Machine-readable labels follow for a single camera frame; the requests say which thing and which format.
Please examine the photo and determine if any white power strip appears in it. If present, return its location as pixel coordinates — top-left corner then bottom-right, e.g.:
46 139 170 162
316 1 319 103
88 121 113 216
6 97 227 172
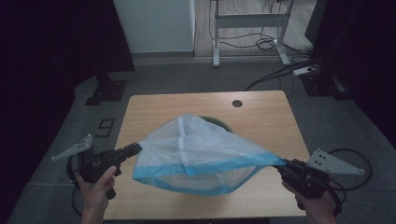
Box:
292 65 318 77

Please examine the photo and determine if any black curved floor cable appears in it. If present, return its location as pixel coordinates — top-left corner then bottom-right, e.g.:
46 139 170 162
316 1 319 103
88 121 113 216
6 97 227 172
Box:
71 186 83 217

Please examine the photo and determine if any white cabinet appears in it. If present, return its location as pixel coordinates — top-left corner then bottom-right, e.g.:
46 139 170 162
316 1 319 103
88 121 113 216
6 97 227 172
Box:
112 0 196 54

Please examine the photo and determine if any person's right hand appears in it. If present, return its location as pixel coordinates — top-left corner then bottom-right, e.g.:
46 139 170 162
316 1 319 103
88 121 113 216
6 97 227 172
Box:
281 181 337 217

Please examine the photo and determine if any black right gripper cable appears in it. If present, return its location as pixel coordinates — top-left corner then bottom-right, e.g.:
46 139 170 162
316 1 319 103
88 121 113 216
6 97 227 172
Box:
326 176 347 217

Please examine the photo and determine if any thick black floor cable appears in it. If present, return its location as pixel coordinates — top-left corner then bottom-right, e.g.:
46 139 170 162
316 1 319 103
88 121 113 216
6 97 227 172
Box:
243 57 319 92

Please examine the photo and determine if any person's left hand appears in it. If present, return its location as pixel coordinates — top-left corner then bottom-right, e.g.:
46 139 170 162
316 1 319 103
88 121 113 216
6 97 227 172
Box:
76 165 118 216

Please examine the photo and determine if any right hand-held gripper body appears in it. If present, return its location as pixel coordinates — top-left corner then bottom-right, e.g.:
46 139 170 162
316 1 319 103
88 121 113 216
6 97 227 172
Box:
279 148 365 200

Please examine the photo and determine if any black floor tape mark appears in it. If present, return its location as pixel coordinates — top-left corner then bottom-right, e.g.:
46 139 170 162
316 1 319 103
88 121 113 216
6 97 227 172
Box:
94 118 116 139

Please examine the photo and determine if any dark curtain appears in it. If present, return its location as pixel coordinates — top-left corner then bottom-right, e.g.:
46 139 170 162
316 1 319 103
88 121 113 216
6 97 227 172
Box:
304 0 396 150
0 0 135 218

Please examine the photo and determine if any green plastic bin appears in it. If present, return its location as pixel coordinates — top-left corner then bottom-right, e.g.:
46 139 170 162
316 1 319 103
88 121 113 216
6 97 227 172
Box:
199 115 234 134

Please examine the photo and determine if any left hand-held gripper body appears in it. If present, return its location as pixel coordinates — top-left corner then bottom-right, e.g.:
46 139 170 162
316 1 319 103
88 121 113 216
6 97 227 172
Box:
50 133 128 184

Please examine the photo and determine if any black stand base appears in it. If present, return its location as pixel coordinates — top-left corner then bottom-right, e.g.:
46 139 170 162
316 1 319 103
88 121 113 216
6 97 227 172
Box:
84 71 129 106
300 70 353 101

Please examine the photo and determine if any white metal desk frame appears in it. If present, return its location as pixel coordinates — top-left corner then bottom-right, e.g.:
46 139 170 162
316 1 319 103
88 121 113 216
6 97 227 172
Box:
209 0 295 68

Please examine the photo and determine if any white bag with blue band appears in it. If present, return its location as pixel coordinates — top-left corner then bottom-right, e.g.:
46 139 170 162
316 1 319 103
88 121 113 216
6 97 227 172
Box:
132 113 288 197

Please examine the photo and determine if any tangle of thin black cables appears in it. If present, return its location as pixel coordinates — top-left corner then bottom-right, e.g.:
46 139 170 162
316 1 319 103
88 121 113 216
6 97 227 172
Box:
207 0 314 56

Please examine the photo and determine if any black looped floor cable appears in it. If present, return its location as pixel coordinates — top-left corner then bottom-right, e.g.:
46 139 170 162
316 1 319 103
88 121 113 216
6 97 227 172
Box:
328 148 374 191

